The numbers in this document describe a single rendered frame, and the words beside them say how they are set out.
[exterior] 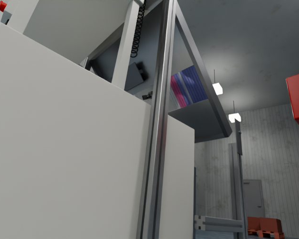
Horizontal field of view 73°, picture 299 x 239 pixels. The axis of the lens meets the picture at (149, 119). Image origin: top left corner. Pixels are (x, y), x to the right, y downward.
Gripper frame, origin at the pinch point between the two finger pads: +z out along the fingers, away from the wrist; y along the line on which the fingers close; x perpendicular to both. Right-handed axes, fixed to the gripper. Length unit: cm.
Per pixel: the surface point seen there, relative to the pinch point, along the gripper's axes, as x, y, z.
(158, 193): 35, 53, 68
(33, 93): 4, 49, 88
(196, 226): 53, 50, 54
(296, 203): 518, -142, -800
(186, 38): -13, 49, 18
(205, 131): 31.2, 36.1, 6.6
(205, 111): 20.9, 40.8, 8.4
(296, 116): 30, 80, 28
